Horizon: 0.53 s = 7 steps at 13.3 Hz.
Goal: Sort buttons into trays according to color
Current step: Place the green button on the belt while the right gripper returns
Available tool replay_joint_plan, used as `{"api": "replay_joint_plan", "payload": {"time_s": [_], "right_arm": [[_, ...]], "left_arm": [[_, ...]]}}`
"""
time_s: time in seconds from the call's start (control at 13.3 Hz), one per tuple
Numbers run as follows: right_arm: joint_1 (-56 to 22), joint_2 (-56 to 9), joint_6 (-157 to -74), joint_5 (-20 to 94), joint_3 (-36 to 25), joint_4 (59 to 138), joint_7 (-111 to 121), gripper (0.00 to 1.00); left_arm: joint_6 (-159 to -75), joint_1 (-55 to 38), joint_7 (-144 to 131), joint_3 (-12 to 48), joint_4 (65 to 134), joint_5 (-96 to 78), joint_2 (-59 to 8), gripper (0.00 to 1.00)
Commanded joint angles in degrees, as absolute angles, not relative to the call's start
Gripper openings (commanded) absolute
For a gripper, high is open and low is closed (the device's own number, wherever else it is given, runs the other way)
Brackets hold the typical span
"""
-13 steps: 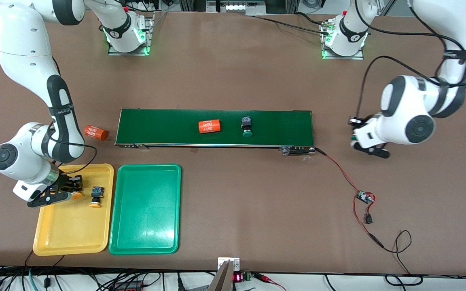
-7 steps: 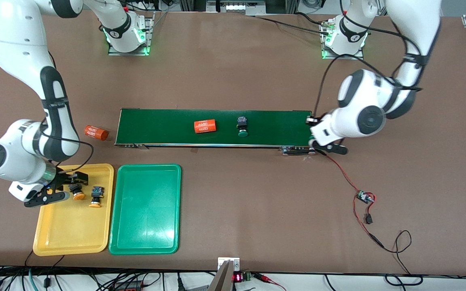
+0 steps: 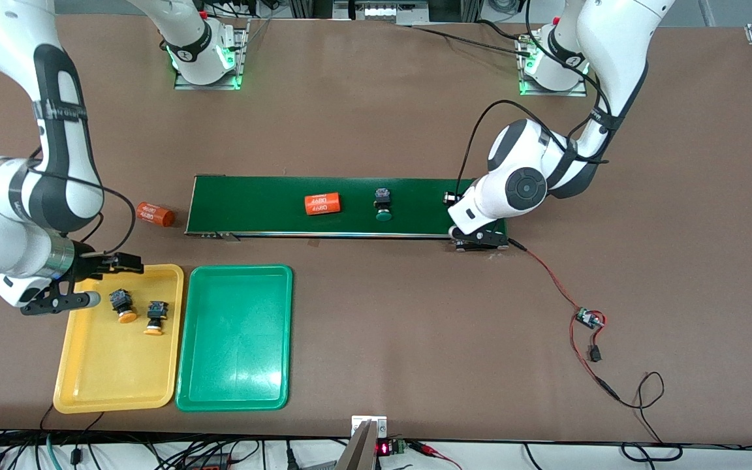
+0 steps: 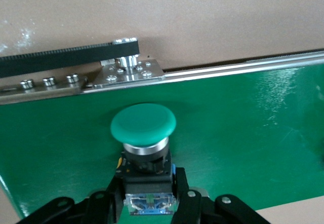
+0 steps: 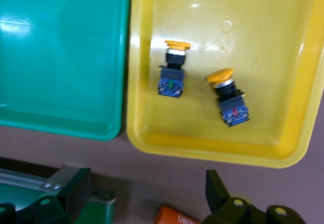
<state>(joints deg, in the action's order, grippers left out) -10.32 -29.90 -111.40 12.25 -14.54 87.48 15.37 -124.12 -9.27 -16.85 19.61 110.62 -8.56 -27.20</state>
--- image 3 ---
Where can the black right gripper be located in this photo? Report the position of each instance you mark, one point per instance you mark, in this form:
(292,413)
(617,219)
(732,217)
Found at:
(87,260)

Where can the yellow push button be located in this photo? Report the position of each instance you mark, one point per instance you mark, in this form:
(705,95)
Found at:
(156,310)
(126,318)

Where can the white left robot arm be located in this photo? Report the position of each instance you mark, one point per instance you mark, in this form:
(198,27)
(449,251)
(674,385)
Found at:
(617,39)

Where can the yellow plastic tray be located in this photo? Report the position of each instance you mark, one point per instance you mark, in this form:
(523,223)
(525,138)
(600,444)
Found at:
(121,365)

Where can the green conveyor belt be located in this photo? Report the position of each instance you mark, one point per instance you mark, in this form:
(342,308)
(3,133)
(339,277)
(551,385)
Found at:
(252,205)

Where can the green plastic tray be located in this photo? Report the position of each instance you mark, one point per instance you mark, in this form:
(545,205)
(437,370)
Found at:
(235,365)

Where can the small green circuit board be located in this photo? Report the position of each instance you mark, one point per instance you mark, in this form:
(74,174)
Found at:
(587,318)

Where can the grey device with lights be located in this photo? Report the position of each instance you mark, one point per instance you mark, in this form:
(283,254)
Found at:
(382,12)

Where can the red clip lead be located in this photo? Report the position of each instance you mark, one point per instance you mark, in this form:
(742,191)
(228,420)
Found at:
(425,448)

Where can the red digit display module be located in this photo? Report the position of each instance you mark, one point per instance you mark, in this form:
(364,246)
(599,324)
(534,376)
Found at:
(386,448)

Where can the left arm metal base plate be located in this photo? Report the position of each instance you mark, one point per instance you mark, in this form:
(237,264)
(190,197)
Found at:
(536,93)

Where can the small silver metal bracket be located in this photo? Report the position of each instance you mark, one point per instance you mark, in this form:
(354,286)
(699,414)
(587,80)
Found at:
(358,421)

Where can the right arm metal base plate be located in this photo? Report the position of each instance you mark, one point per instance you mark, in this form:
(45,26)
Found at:
(243,55)

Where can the grey metal post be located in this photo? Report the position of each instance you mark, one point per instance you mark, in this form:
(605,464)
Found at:
(358,454)

